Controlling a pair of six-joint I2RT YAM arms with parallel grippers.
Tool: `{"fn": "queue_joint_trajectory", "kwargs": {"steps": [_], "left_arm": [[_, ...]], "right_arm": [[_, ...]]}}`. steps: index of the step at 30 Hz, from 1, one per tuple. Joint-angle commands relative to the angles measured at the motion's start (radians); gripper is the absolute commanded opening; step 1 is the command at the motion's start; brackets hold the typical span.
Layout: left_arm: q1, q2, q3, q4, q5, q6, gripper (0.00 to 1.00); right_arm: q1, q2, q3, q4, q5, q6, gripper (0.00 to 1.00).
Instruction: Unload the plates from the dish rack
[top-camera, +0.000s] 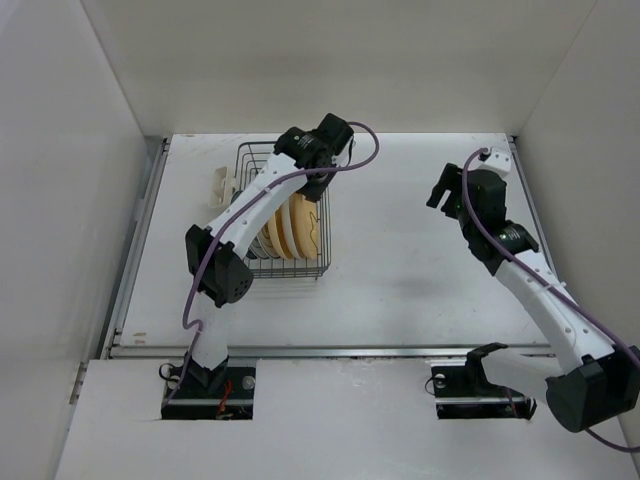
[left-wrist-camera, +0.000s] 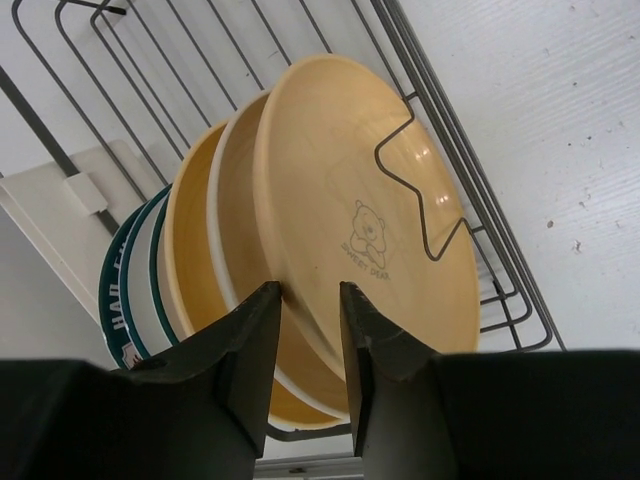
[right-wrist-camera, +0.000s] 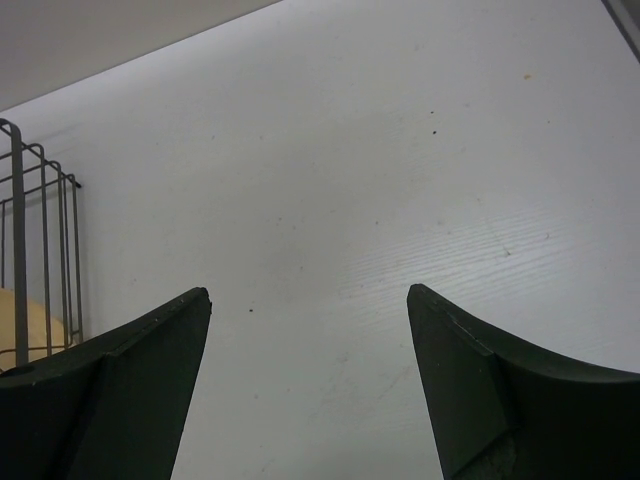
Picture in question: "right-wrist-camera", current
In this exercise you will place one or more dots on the grey wire dish rack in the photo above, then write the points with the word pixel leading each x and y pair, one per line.
pixel 40 238

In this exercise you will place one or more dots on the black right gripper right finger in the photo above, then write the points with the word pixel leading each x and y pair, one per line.
pixel 501 407

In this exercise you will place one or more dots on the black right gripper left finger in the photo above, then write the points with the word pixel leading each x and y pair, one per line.
pixel 112 407

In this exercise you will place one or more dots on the yellow plate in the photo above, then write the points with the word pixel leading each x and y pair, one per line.
pixel 37 332

